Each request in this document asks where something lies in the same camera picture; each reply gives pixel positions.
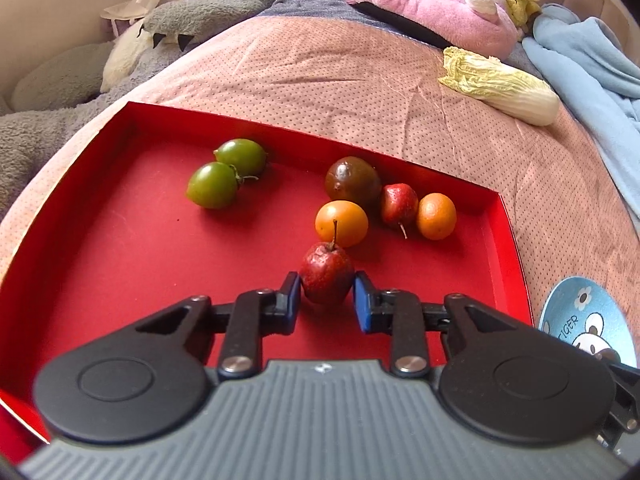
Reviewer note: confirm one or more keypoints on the green fruit front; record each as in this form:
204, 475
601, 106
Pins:
215, 185

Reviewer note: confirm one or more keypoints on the blue tiger bowl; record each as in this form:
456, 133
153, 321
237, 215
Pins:
582, 313

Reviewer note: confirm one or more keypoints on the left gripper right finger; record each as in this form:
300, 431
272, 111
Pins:
402, 316

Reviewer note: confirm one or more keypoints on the small orange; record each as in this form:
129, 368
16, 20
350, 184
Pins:
437, 216

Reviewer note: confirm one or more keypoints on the pink dotted bedspread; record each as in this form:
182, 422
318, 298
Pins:
364, 86

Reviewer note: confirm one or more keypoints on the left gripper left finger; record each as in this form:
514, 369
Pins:
253, 316

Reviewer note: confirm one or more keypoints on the light blue blanket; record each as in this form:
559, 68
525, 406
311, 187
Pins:
584, 63

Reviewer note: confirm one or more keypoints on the green fruit back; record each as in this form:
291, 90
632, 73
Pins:
245, 155

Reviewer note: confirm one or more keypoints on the red plum with stem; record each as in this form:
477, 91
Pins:
399, 206

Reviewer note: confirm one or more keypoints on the red tray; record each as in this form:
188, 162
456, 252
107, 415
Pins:
105, 236

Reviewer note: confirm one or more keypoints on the grey shark plush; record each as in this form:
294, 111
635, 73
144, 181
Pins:
61, 95

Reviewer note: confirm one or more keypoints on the napa cabbage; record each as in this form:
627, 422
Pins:
516, 93

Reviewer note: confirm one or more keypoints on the dark red plum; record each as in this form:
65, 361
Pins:
327, 273

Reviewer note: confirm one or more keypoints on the yellow-orange kumquat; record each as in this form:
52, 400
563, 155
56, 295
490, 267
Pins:
343, 221

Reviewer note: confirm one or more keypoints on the green fruit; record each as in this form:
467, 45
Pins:
215, 185
245, 155

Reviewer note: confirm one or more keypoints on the dark brown tomato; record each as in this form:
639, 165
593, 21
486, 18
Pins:
352, 178

